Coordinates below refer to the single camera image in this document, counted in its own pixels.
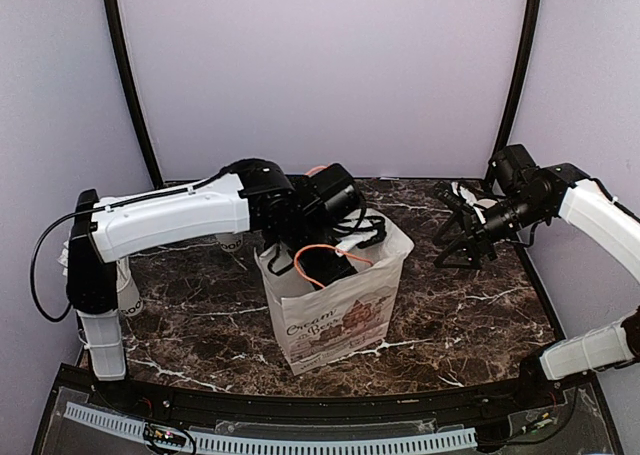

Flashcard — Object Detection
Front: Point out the single white paper cup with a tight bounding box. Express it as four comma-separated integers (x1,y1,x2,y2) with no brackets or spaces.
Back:
215,233,244,253

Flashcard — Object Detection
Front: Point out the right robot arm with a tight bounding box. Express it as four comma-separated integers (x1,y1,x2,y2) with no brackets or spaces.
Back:
434,144,639,409

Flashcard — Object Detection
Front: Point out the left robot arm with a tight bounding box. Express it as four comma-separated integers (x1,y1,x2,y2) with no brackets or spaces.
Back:
29,158,366,411

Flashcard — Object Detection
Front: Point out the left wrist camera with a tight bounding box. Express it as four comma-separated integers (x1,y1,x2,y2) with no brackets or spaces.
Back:
334,215,387,252

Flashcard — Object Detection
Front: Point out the white slotted cable duct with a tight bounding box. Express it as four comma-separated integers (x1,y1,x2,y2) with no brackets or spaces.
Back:
63,402,478,454

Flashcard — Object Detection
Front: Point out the white paper takeout bag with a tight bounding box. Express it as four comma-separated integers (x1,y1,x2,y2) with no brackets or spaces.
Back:
253,164,416,376

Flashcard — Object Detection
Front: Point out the cup holding wrapped straws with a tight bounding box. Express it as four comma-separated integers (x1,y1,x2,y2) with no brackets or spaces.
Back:
57,239,145,320

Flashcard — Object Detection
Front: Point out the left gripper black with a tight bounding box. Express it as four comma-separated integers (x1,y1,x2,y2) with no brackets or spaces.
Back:
283,215,362,301

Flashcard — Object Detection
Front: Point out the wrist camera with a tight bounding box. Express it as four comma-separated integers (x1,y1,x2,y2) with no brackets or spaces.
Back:
434,181,495,224
334,215,387,252

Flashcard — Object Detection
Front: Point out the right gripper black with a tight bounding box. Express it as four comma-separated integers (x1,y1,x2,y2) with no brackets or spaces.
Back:
433,191,548,269

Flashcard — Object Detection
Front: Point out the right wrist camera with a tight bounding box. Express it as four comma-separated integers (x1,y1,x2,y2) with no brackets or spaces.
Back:
434,181,495,224

